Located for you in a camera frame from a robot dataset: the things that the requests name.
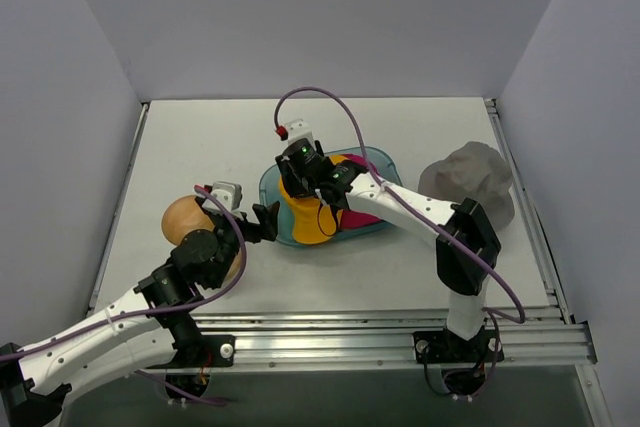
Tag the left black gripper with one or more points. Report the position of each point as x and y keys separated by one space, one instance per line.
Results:
x=267 y=220

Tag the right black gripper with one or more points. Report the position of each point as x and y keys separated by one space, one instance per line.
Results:
x=293 y=182

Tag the yellow bucket hat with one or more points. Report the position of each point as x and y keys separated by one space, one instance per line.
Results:
x=313 y=222

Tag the magenta baseball cap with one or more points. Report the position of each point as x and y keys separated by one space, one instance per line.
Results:
x=352 y=220

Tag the grey bucket hat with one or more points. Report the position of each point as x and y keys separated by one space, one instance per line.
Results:
x=476 y=171

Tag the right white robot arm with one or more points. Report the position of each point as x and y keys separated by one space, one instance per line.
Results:
x=321 y=191

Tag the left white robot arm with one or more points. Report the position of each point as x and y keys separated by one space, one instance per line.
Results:
x=150 y=324

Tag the teal plastic tray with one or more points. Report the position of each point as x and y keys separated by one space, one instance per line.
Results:
x=269 y=193

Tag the wooden head hat stand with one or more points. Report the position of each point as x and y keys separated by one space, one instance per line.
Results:
x=199 y=255

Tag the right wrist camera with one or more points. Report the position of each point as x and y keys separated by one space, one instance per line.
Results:
x=294 y=131

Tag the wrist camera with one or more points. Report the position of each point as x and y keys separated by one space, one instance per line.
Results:
x=228 y=194
x=294 y=131

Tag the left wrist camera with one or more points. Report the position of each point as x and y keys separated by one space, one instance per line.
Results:
x=228 y=194

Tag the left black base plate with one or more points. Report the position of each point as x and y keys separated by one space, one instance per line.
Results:
x=217 y=351

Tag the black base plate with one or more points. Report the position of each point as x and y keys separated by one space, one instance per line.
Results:
x=431 y=347
x=217 y=351

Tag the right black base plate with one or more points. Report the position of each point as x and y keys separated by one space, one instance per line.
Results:
x=431 y=347

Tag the aluminium mounting rail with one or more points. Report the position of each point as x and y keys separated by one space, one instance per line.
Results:
x=383 y=340

